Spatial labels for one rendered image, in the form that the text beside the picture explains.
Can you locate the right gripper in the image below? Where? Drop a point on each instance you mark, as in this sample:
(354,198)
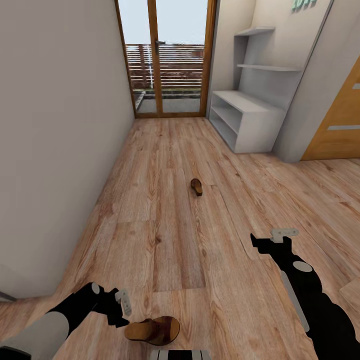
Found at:
(267,246)

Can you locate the sandal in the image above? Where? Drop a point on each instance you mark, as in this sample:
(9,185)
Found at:
(158,332)
(197,185)

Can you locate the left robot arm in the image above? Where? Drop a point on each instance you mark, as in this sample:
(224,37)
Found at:
(42,339)

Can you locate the door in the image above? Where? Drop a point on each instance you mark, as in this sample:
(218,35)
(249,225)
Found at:
(338,136)
(167,47)

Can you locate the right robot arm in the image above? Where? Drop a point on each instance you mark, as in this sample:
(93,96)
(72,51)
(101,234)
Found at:
(332,332)

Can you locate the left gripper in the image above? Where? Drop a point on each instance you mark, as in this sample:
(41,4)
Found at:
(114,312)

